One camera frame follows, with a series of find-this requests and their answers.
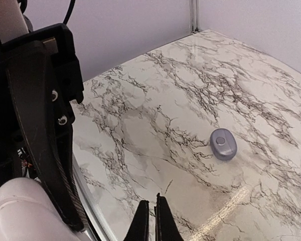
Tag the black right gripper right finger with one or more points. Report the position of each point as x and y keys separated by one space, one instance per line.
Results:
x=166 y=229

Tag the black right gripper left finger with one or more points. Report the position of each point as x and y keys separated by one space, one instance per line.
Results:
x=139 y=227

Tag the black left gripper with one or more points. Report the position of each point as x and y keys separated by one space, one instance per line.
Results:
x=39 y=77

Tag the purple earbud charging case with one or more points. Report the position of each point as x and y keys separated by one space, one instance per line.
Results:
x=223 y=144

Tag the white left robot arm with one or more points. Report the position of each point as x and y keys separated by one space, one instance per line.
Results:
x=7 y=15

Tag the left aluminium frame post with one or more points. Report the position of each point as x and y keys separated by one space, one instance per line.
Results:
x=194 y=16

